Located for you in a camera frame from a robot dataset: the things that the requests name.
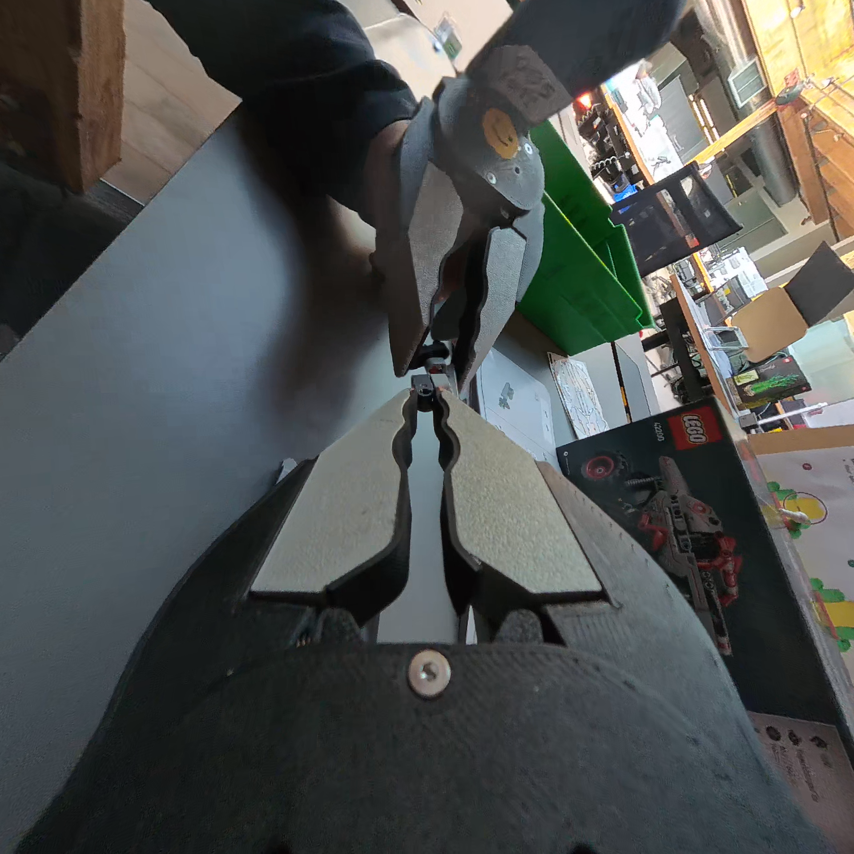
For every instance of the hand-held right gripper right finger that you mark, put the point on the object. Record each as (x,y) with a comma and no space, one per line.
(514,527)

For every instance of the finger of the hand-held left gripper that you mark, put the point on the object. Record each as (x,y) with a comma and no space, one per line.
(430,233)
(510,273)

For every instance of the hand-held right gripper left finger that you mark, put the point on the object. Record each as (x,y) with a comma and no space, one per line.
(333,520)

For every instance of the black lego piece blue pin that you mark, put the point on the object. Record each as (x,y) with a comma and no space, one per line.
(424,393)

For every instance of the person's left forearm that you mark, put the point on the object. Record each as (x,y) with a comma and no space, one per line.
(300,80)

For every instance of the lego instruction booklet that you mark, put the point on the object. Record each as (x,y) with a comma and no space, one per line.
(517,400)

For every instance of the lego sticker sheet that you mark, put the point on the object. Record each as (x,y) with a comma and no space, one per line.
(580,393)

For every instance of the black lego set box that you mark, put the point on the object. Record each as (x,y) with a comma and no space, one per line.
(667,534)

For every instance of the person's left hand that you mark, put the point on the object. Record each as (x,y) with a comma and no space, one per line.
(383,200)

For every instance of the green plastic bin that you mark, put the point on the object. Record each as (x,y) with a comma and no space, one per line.
(580,280)

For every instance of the black mesh chair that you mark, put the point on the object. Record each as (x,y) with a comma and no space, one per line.
(674,213)

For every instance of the wooden seat chair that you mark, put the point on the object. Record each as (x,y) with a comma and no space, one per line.
(780,313)

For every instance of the small plant print box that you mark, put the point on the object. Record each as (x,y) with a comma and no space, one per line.
(767,383)

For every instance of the colourful print cardboard box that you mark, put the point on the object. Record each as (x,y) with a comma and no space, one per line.
(814,507)

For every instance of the wooden cabinet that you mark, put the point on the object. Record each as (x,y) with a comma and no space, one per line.
(60,87)

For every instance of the white wall vent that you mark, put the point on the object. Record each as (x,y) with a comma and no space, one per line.
(744,80)

